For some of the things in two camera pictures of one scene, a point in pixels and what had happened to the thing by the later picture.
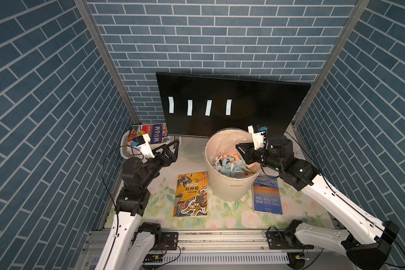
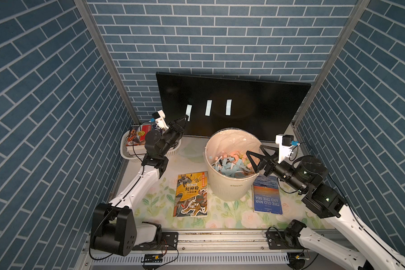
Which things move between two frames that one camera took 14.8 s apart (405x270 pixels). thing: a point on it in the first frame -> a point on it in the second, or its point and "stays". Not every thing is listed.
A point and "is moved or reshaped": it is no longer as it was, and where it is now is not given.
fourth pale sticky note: [228, 107] stays
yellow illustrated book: [191, 195] stays
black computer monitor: [197, 104] stays
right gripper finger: [244, 151] -> [261, 162]
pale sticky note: [189, 107] is moved or reshaped
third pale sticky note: [208, 107] stays
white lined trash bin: [231, 178] stays
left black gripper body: [154, 165] -> [173, 135]
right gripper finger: [245, 148] -> [270, 152]
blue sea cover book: [265, 194] stays
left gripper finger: [165, 148] -> [172, 125]
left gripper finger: [176, 143] -> [181, 122]
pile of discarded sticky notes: [232, 164] stays
